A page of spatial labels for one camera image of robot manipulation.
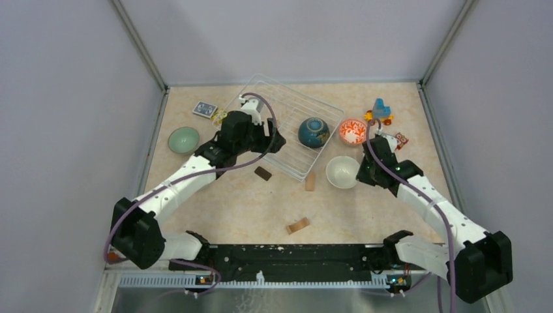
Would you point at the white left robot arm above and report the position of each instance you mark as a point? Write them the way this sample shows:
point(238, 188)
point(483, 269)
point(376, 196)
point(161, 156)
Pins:
point(136, 224)

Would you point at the white orange pattern bowl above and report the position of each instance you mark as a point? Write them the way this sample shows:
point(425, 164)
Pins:
point(352, 131)

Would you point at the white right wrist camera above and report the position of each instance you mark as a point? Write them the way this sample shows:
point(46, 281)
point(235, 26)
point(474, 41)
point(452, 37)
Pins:
point(391, 141)

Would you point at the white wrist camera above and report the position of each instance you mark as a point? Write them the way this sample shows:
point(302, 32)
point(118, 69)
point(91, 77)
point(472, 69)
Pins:
point(252, 106)
point(391, 141)

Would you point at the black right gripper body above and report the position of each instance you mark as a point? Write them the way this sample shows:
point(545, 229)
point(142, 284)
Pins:
point(366, 174)

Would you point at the dark teal bowl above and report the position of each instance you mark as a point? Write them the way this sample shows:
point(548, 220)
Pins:
point(313, 132)

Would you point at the colourful toy block car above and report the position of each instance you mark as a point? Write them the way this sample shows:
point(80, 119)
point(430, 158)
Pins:
point(379, 112)

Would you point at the blue playing card box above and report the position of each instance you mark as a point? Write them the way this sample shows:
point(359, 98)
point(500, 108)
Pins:
point(205, 110)

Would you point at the light green celadon bowl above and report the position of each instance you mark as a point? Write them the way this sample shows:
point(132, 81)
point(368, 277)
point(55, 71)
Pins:
point(184, 140)

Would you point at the orange block on frame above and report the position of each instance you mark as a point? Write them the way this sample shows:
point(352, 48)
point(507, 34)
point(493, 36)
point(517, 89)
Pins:
point(112, 258)

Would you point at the yellow owl card box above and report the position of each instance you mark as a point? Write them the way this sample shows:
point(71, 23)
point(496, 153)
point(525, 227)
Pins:
point(218, 117)

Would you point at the dark brown block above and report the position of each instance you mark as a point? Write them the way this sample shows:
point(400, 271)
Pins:
point(263, 173)

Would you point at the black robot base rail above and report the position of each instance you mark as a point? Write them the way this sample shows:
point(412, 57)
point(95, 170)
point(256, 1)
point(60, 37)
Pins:
point(298, 263)

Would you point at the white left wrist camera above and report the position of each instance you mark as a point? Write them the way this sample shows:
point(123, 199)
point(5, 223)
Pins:
point(252, 106)

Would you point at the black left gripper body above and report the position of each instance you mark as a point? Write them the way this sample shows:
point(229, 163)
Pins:
point(254, 140)

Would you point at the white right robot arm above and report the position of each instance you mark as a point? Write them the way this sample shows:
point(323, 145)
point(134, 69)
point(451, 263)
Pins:
point(474, 261)

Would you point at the arched wooden block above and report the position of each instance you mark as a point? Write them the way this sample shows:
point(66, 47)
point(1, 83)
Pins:
point(297, 226)

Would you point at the light wooden block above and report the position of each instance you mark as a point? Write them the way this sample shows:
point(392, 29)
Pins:
point(310, 181)

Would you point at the beige flower pattern bowl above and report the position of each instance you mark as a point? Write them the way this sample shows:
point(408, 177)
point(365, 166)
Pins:
point(341, 172)

